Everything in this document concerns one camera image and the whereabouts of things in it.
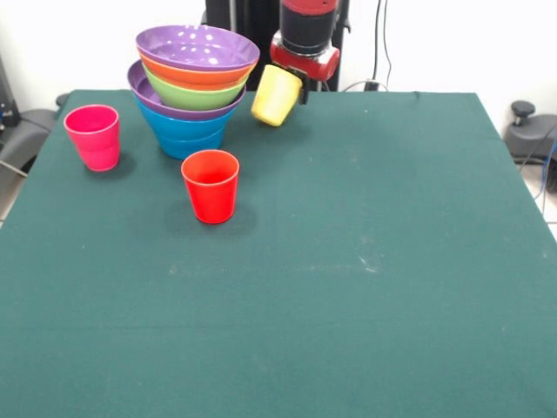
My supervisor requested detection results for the yellow plastic cup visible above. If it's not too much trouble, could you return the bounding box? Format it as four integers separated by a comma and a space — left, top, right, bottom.
251, 64, 304, 128

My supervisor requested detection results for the purple plastic bowl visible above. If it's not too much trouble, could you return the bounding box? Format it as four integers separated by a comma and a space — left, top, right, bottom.
126, 59, 247, 122
135, 24, 261, 73

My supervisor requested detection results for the black wall cable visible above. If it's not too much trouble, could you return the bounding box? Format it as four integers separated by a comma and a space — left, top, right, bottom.
367, 30, 393, 92

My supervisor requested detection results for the orange plastic bowl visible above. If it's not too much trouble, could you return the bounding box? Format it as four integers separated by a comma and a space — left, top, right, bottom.
138, 54, 258, 87

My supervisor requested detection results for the pink plastic cup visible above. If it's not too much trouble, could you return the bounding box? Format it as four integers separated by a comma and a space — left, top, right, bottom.
63, 104, 121, 172

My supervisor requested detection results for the grey equipment base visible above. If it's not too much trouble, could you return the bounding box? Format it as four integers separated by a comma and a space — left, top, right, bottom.
0, 56, 58, 175

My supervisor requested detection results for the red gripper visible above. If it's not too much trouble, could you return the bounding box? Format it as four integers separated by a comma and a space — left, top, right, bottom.
269, 30, 341, 106

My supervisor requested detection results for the red plastic cup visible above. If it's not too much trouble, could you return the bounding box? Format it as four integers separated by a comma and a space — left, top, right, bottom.
181, 149, 241, 225

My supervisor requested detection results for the large blue plastic bowl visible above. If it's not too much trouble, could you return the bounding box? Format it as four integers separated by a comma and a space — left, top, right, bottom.
132, 94, 238, 147

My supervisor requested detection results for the small teal plastic bowl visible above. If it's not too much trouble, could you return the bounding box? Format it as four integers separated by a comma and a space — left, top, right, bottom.
157, 130, 226, 160

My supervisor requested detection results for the dark green tablecloth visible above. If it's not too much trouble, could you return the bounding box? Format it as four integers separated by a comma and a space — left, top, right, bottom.
0, 89, 557, 418

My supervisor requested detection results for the green plastic bowl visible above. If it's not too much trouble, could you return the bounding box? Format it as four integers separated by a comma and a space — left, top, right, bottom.
142, 64, 252, 111

